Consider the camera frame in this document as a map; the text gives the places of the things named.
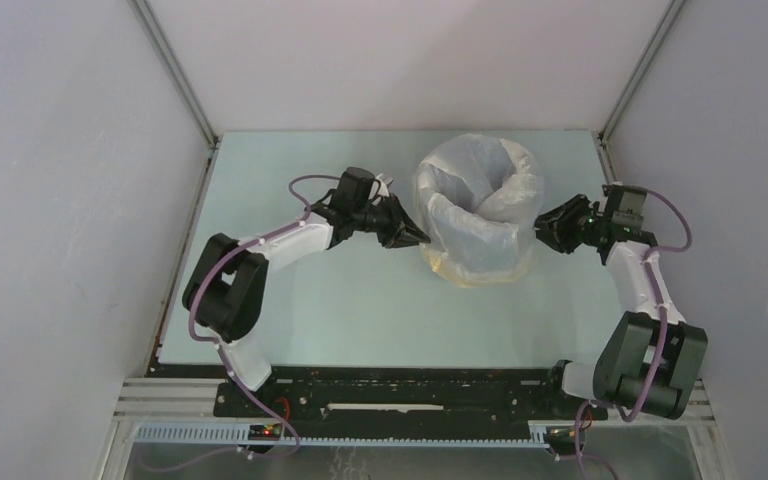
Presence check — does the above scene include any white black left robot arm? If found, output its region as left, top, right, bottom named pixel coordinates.
left=181, top=167, right=430, bottom=417

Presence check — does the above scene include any translucent yellowish plastic trash bag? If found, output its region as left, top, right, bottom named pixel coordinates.
left=413, top=133, right=545, bottom=288

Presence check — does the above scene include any left aluminium frame post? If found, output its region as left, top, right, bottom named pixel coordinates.
left=128, top=0, right=220, bottom=149

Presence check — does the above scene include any grey slotted cable duct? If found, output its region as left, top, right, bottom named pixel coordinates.
left=133, top=422, right=573, bottom=448

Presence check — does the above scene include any right aluminium frame post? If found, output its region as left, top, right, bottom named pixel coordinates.
left=600, top=0, right=689, bottom=146

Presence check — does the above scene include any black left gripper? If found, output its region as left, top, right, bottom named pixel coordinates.
left=353, top=194, right=430, bottom=250

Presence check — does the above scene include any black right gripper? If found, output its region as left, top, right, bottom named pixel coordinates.
left=524, top=193, right=608, bottom=254

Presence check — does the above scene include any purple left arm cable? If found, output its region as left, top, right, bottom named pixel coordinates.
left=138, top=174, right=342, bottom=475

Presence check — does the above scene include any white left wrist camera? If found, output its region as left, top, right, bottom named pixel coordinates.
left=369, top=173, right=394, bottom=203

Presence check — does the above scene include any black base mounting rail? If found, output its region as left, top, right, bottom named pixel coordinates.
left=213, top=366, right=582, bottom=440

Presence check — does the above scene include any aluminium frame post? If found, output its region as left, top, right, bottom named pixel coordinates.
left=128, top=0, right=220, bottom=149
left=600, top=0, right=689, bottom=146

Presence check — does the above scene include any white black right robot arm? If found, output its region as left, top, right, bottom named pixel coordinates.
left=535, top=183, right=708, bottom=422

